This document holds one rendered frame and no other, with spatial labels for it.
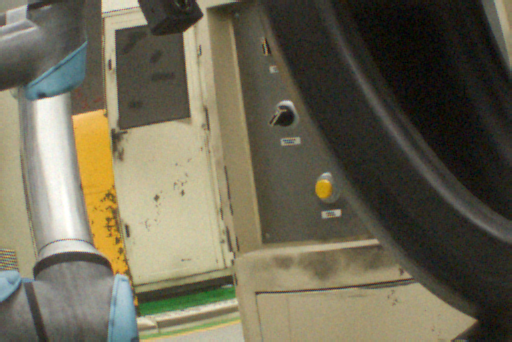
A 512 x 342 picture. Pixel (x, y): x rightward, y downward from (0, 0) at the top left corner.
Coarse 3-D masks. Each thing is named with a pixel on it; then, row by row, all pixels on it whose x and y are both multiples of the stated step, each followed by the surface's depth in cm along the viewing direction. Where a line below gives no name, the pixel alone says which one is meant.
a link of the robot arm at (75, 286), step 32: (64, 96) 140; (32, 128) 136; (64, 128) 137; (32, 160) 134; (64, 160) 135; (32, 192) 133; (64, 192) 132; (32, 224) 133; (64, 224) 130; (64, 256) 127; (96, 256) 129; (64, 288) 125; (96, 288) 126; (128, 288) 127; (64, 320) 123; (96, 320) 124; (128, 320) 125
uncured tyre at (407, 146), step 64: (256, 0) 83; (320, 0) 75; (384, 0) 97; (448, 0) 99; (320, 64) 76; (384, 64) 93; (448, 64) 100; (320, 128) 78; (384, 128) 74; (448, 128) 97; (384, 192) 75; (448, 192) 71; (448, 256) 72
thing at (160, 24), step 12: (144, 0) 97; (156, 0) 96; (168, 0) 97; (180, 0) 97; (192, 0) 98; (144, 12) 97; (156, 12) 96; (168, 12) 96; (180, 12) 97; (192, 12) 98; (156, 24) 97; (168, 24) 96; (180, 24) 97; (192, 24) 98
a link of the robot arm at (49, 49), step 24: (48, 0) 105; (72, 0) 106; (24, 24) 106; (48, 24) 106; (72, 24) 107; (0, 48) 104; (24, 48) 105; (48, 48) 106; (72, 48) 107; (0, 72) 105; (24, 72) 106; (48, 72) 106; (72, 72) 108; (48, 96) 107
